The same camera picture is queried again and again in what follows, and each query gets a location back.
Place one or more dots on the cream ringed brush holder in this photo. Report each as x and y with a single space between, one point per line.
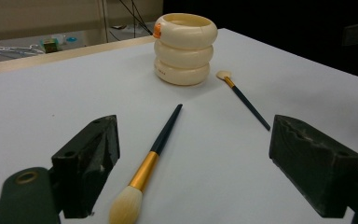
183 56

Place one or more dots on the small fan makeup brush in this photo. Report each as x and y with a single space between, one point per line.
245 101

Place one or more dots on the blue disc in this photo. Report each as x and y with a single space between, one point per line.
71 39

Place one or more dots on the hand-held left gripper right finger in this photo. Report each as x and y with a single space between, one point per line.
313 168

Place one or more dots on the large round makeup brush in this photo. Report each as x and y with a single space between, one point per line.
144 172

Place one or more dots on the dark curtain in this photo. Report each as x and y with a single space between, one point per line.
292 28

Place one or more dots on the light wooden shelf unit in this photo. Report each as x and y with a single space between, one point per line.
43 17

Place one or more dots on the small green box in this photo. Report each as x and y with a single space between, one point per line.
50 45

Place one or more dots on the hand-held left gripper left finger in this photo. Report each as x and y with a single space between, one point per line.
84 161

